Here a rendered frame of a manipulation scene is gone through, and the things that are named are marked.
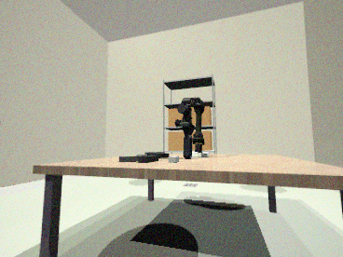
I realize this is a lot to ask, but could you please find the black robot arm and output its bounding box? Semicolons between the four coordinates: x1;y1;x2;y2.
174;97;205;153

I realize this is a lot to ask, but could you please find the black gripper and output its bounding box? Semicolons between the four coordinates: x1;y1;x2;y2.
179;115;195;139

